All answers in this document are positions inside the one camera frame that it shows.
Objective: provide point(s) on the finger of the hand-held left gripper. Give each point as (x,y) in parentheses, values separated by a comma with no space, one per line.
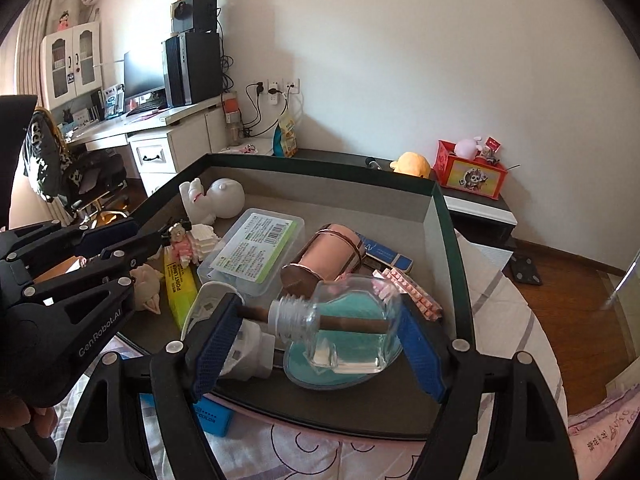
(145,251)
(112,232)

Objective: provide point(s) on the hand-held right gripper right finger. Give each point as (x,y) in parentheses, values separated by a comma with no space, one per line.
(422,355)

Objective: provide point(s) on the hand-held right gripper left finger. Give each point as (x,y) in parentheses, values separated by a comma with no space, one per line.
(212,355)

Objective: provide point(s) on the pale pink animal toy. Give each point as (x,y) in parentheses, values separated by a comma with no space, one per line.
(146,287)

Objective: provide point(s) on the pink white block figure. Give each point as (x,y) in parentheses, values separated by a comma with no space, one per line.
(192,245)

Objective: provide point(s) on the yellow tube pack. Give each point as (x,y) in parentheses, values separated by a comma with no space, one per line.
(179,290)

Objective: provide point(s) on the pink brick block toy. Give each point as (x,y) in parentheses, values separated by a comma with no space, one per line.
(412,292)

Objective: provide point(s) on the clear glass bottle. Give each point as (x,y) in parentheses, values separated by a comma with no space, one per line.
(350,345)

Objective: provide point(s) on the teal oval clear container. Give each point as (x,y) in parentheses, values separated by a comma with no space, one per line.
(307,367)

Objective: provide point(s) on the clear plastic lidded box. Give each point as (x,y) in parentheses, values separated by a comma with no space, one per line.
(250,250)

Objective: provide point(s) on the dark blue long carton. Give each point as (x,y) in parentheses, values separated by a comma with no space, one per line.
(387,256)

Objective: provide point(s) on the rose gold cylinder container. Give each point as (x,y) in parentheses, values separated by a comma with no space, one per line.
(325,255)

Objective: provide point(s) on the pink storage box dark rim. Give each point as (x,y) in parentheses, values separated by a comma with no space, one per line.
(350,200)

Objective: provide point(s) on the person's left hand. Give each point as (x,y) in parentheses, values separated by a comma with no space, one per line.
(30,417)

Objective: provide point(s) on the black office chair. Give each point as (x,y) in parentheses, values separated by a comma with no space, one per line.
(97,180)

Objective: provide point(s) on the bright blue flat box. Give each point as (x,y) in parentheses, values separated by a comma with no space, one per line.
(215,417)

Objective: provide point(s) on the white animal figurine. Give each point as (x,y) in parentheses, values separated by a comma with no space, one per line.
(197,202)

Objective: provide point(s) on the white striped bedsheet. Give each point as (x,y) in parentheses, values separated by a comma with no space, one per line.
(505,320)

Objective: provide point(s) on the white round figurine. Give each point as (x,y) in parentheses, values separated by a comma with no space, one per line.
(227,197)

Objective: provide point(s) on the white desk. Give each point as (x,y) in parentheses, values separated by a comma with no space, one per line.
(170,150)

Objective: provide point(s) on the black white printed jacket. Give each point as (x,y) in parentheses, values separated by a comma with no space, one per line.
(42,155)

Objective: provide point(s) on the blue white carton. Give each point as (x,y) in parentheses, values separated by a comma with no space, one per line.
(113,101)

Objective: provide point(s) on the black floor scale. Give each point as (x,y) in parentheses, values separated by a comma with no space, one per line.
(524,269)

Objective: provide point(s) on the black white nightstand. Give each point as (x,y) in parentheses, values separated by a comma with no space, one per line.
(487,215)

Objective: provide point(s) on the black computer monitor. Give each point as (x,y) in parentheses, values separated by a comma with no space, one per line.
(142,77)

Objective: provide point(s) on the orange white bottle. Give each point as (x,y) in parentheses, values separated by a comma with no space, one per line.
(230,110)

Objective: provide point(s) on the white glass-door cabinet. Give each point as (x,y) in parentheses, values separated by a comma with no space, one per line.
(72,65)

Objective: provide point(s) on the yellow blue snack bag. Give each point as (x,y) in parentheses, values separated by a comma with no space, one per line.
(285,137)

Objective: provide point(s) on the red printed crate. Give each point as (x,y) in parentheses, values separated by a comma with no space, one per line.
(472,177)

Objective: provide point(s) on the black computer tower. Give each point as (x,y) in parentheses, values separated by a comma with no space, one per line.
(195,67)

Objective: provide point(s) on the yellow plush toy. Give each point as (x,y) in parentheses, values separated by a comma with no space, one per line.
(411,164)

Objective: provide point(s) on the striped beige curtain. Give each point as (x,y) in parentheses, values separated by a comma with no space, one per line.
(35,45)

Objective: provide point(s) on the pink embroidered pillow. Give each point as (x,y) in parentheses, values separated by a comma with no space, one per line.
(607,440)

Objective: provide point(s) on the pink white toy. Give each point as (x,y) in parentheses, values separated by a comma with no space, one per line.
(467,149)

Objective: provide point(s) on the small doll figure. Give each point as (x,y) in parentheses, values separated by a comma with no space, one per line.
(64,21)

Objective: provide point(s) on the black box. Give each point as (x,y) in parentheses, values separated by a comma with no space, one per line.
(195,15)

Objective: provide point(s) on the white wall socket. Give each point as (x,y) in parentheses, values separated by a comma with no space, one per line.
(258,86)
(292,85)
(274,90)

